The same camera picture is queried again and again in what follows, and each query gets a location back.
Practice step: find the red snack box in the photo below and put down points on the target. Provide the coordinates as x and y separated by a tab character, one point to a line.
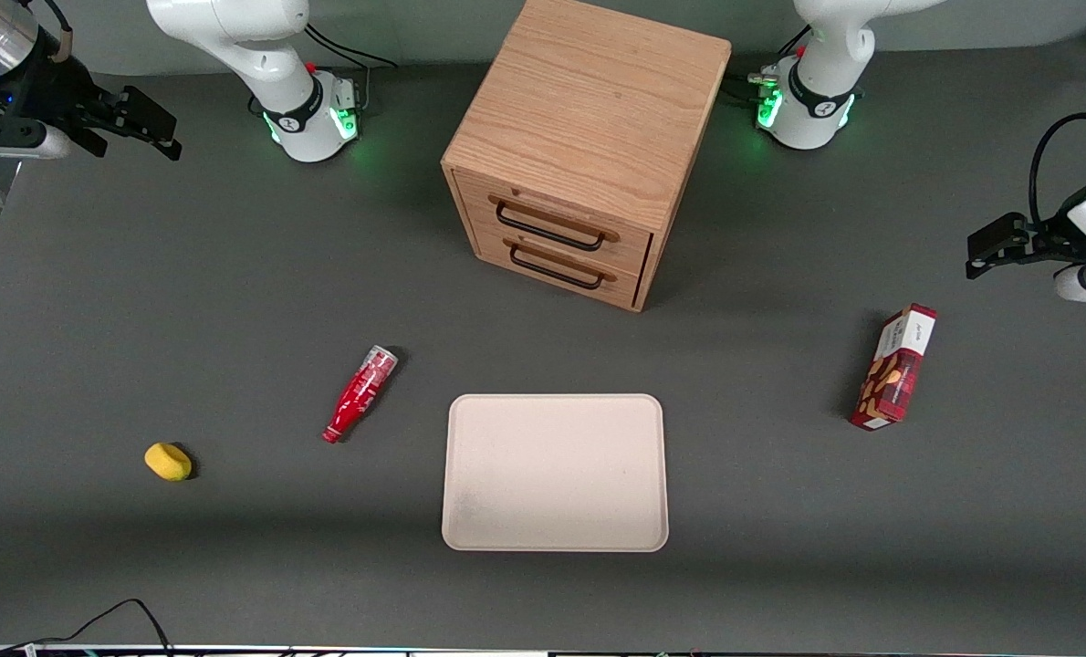
894	370

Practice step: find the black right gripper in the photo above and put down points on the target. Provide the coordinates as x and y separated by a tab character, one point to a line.
53	94

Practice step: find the wooden two-drawer cabinet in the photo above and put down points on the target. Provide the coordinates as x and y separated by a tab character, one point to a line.
589	119

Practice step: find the yellow sponge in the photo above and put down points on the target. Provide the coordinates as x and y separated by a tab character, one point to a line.
168	462

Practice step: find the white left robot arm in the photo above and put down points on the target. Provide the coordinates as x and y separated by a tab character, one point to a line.
821	82

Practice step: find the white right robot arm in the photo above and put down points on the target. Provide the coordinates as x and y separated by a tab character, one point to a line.
260	55

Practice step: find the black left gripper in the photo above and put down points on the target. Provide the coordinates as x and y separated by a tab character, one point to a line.
1042	240

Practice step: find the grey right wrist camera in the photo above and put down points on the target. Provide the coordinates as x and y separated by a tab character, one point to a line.
23	143

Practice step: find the red coke bottle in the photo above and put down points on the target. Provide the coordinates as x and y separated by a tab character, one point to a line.
360	392

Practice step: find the beige rectangular tray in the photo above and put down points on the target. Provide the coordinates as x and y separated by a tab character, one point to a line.
555	473

